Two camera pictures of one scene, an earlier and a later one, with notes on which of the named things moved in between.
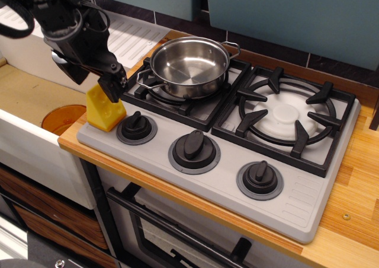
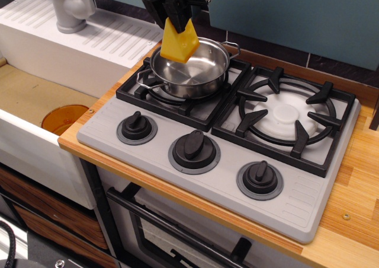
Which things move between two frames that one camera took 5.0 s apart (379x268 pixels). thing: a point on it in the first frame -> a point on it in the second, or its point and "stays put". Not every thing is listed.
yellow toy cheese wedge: x=102 y=112 -> x=176 y=47
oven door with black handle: x=149 y=230 stays put
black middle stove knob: x=194 y=153 stays put
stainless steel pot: x=192 y=67 stays put
